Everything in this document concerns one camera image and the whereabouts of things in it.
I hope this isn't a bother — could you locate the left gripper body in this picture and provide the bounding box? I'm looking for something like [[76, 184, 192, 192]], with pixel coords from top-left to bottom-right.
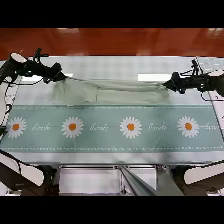
[[43, 62, 67, 84]]

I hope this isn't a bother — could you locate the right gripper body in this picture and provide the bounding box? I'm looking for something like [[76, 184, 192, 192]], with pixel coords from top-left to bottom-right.
[[164, 71, 186, 94]]

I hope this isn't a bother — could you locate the pale green garment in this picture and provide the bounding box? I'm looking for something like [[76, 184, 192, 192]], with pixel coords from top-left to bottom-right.
[[49, 75, 172, 107]]

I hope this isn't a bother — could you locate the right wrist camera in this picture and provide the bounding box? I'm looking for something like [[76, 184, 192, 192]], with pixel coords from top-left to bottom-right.
[[181, 58, 205, 79]]

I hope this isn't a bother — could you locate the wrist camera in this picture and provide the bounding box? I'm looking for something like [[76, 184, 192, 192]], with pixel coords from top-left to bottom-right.
[[181, 58, 205, 79], [28, 47, 50, 65]]

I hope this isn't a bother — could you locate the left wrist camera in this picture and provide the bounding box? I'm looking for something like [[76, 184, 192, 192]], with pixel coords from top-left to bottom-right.
[[28, 47, 50, 65]]

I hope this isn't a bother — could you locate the silver frame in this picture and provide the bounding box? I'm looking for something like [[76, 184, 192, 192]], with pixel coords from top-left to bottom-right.
[[0, 161, 224, 197]]

